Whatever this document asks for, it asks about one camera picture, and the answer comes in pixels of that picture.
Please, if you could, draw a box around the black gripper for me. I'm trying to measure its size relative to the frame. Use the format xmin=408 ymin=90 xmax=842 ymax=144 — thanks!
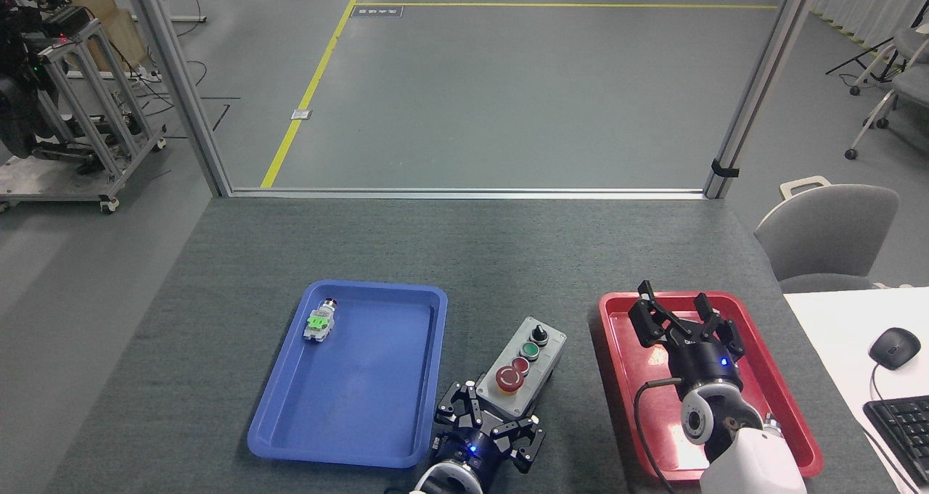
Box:
xmin=627 ymin=280 xmax=748 ymax=399
xmin=433 ymin=381 xmax=547 ymax=484

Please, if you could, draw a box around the grey control box with buttons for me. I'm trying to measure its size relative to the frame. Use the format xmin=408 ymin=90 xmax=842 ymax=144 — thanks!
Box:
xmin=475 ymin=316 xmax=568 ymax=420

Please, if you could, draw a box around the cardboard box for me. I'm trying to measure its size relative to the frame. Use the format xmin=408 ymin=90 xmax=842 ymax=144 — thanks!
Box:
xmin=57 ymin=0 xmax=151 ymax=75

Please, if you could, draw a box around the red plastic tray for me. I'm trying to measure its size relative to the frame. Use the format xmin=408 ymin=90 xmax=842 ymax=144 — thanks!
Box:
xmin=598 ymin=291 xmax=824 ymax=482

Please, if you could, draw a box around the blue plastic tray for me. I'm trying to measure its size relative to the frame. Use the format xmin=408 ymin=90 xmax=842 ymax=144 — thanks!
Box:
xmin=247 ymin=280 xmax=449 ymax=470

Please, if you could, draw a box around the white desk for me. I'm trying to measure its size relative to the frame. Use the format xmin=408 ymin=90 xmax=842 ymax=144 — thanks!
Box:
xmin=783 ymin=287 xmax=929 ymax=494

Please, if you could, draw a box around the grey shell chair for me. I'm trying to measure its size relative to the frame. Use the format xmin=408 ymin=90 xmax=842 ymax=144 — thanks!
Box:
xmin=754 ymin=184 xmax=901 ymax=293

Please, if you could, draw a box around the black computer mouse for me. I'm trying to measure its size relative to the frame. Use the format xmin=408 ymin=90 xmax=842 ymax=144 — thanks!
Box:
xmin=868 ymin=326 xmax=922 ymax=370

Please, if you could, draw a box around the black keyboard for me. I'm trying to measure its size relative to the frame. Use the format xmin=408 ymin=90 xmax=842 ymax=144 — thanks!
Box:
xmin=862 ymin=395 xmax=929 ymax=490

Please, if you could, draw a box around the black floor stand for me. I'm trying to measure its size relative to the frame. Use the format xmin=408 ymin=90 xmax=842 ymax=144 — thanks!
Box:
xmin=824 ymin=36 xmax=898 ymax=78

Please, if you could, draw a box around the grey office chair on wheels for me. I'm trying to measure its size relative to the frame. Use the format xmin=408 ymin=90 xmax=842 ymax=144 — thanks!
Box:
xmin=849 ymin=24 xmax=929 ymax=97
xmin=845 ymin=57 xmax=929 ymax=162

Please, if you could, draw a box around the white curtain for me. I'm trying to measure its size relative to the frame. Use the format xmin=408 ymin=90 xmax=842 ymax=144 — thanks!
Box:
xmin=808 ymin=0 xmax=929 ymax=54

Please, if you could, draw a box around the black machine on cart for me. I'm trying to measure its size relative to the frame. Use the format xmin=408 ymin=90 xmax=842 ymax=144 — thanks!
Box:
xmin=0 ymin=0 xmax=91 ymax=162

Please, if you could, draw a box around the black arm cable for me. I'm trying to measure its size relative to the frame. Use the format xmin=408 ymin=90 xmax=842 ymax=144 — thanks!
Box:
xmin=633 ymin=376 xmax=687 ymax=494

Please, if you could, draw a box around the white handle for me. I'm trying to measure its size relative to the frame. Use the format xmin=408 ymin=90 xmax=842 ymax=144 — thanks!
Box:
xmin=779 ymin=176 xmax=832 ymax=202

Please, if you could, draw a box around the black mouse cable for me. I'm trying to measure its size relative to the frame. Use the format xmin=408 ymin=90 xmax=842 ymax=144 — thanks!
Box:
xmin=869 ymin=363 xmax=892 ymax=409

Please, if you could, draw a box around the small green white switch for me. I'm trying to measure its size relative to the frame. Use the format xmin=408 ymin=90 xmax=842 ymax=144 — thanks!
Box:
xmin=302 ymin=299 xmax=340 ymax=345

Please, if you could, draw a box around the silver aluminium rail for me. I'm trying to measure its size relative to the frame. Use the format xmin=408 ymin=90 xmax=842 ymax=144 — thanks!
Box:
xmin=229 ymin=187 xmax=709 ymax=201

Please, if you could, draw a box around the silver aluminium post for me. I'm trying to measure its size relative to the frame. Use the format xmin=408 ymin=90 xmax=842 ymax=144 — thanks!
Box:
xmin=129 ymin=0 xmax=234 ymax=198
xmin=703 ymin=0 xmax=819 ymax=200

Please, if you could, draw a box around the aluminium frame cart on wheels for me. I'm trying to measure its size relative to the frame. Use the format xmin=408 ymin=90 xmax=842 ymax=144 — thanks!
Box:
xmin=0 ymin=17 xmax=168 ymax=215

